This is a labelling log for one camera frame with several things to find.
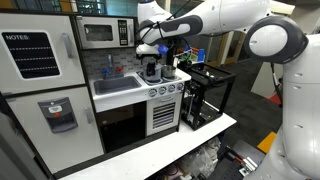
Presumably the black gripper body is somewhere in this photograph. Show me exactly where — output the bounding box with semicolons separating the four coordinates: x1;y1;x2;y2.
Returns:
141;53;162;67

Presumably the small stainless steel pot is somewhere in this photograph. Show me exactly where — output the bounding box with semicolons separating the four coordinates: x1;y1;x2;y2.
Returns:
161;64;178;80

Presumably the grey toy sink basin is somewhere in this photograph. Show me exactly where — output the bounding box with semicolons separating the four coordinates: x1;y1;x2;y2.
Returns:
93;75;143;96

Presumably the grey stove burner panel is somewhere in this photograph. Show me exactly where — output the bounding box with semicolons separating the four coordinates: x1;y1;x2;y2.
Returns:
137;68;183;86

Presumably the grey toy faucet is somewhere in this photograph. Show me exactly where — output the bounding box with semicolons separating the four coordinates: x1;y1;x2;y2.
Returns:
101;53;125;80

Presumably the colourful box stack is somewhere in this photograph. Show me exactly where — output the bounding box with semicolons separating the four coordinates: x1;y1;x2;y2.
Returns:
174;46;206;65

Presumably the white vented oven door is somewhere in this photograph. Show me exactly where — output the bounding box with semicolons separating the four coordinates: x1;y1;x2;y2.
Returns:
145;93;184;137

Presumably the toy microwave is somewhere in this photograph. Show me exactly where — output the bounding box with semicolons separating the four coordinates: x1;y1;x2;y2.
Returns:
75;15;136;51

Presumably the clear plastic bag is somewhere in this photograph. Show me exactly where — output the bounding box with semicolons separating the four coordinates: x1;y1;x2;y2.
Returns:
181;146;214;180

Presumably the fridge door with notes chalkboard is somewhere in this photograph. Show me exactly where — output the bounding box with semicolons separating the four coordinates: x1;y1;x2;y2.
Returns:
0;13;86;96

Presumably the white leaning panel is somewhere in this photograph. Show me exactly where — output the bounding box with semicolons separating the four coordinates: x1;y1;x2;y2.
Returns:
250;61;284;100

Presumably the white toy kitchen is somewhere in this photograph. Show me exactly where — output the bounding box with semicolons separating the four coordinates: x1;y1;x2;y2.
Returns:
0;8;193;180

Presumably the yellow flat board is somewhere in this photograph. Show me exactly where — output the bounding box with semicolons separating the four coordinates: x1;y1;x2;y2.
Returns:
256;131;278;155

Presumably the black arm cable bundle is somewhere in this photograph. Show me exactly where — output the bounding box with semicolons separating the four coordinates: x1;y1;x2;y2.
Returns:
134;0;193;47

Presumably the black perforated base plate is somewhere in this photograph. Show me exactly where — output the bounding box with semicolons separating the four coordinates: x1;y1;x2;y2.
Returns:
208;139;266;180

